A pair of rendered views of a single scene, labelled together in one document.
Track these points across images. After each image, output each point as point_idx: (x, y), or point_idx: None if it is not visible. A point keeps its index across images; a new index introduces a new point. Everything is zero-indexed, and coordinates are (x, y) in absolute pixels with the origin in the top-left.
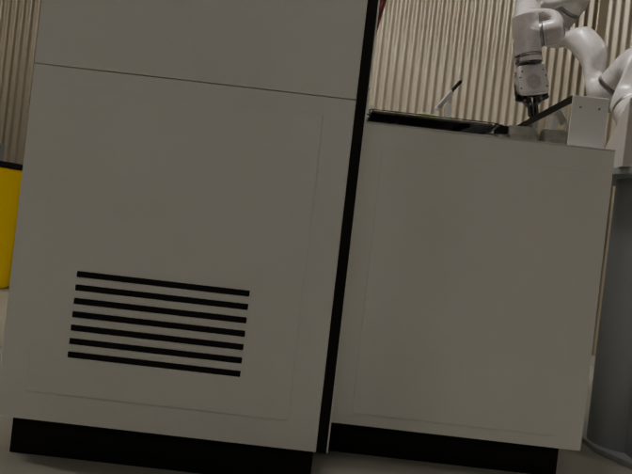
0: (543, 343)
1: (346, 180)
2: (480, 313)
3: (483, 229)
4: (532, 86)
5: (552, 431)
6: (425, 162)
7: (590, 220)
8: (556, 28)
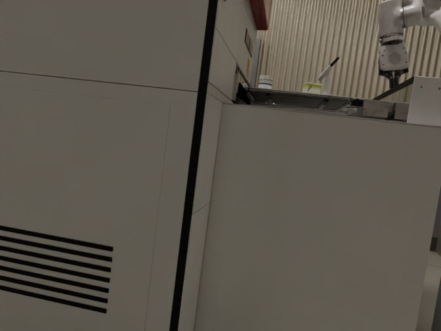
0: (374, 295)
1: (189, 159)
2: (319, 265)
3: (324, 195)
4: (393, 63)
5: None
6: (275, 137)
7: (422, 190)
8: (415, 12)
